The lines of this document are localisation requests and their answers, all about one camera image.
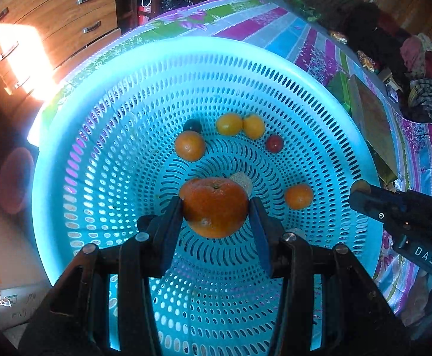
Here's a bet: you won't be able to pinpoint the plaid cloth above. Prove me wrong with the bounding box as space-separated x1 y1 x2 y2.
301 0 361 26

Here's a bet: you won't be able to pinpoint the group of oranges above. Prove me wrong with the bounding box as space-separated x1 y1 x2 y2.
174 113 315 211

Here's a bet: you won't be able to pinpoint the wooden chest of drawers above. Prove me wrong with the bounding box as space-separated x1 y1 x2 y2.
0 0 122 97

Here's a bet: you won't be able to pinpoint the turquoise perforated plastic basket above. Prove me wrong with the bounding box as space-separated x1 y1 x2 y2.
31 36 389 356

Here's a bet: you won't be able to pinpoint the green leafy vegetables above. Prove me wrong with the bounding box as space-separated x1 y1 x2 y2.
294 0 322 23

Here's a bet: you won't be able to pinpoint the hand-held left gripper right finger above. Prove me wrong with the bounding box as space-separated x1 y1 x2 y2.
249 196 411 356

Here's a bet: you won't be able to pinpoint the large blemished orange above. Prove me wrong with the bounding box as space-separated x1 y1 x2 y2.
179 178 249 239

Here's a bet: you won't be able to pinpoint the pink cloth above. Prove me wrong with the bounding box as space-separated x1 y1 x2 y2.
399 35 430 78

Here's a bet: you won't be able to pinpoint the small beige box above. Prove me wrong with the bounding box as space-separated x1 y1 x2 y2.
383 69 404 91

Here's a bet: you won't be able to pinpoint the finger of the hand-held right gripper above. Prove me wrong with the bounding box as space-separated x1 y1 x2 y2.
348 187 409 227

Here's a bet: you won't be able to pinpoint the pile of dark clothes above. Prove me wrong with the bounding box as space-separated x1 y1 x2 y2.
344 2 409 78

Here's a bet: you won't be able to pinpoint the flat cardboard box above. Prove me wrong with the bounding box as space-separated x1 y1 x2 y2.
350 74 400 184

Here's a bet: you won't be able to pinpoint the red tomato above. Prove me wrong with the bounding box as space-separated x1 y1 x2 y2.
265 134 284 153

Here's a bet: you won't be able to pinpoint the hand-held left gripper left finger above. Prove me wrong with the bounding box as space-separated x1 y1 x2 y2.
32 195 185 356

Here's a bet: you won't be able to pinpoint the pale round kiwi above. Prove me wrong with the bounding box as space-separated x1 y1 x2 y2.
228 171 254 197

